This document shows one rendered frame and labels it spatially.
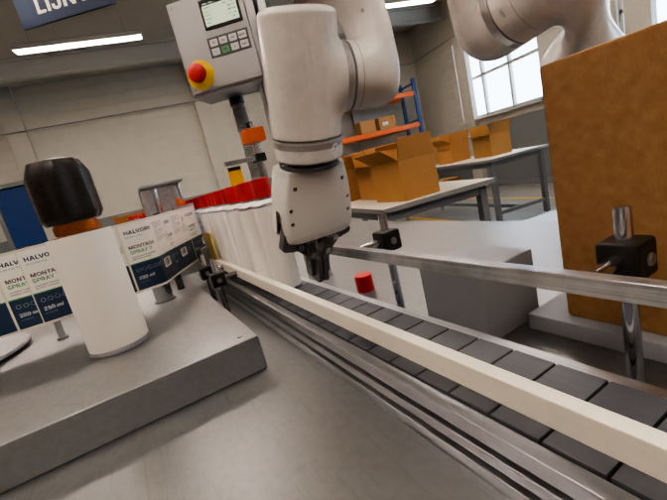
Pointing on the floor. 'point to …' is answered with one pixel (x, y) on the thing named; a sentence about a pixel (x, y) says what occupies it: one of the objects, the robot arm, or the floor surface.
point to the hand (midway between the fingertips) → (318, 265)
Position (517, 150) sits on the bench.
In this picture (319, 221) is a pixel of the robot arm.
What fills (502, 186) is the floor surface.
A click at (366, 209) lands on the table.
